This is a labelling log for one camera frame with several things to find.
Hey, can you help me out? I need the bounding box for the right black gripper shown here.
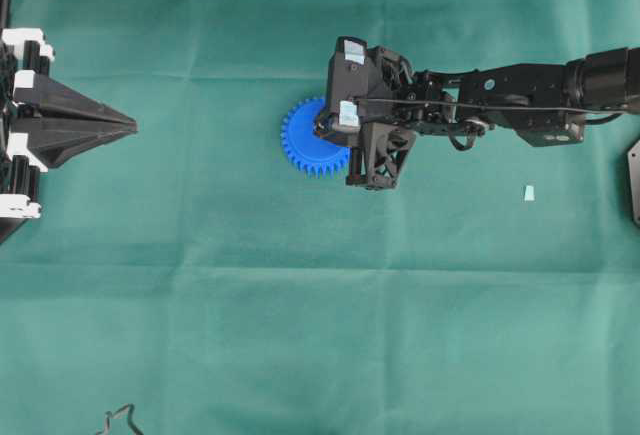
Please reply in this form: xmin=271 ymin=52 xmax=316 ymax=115
xmin=313 ymin=46 xmax=460 ymax=190

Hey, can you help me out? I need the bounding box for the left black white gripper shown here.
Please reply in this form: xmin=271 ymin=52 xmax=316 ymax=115
xmin=1 ymin=28 xmax=138 ymax=219

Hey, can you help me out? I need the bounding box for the blue plastic gear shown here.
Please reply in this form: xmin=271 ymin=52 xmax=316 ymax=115
xmin=280 ymin=97 xmax=350 ymax=178

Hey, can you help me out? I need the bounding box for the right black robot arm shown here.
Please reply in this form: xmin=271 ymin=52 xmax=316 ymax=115
xmin=314 ymin=39 xmax=639 ymax=190

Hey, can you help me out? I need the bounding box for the small pale tape piece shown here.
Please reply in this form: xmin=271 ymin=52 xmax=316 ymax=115
xmin=523 ymin=185 xmax=535 ymax=202

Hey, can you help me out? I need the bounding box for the green cloth mat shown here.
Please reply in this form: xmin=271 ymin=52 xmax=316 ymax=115
xmin=1 ymin=0 xmax=639 ymax=434

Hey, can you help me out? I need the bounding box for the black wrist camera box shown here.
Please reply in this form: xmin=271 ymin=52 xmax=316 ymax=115
xmin=326 ymin=36 xmax=392 ymax=135

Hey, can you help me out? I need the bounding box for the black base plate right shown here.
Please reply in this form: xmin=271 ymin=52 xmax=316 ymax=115
xmin=627 ymin=140 xmax=640 ymax=226

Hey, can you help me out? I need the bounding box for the thin black cable loop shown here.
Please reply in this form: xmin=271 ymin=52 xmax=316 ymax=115
xmin=102 ymin=403 xmax=146 ymax=435

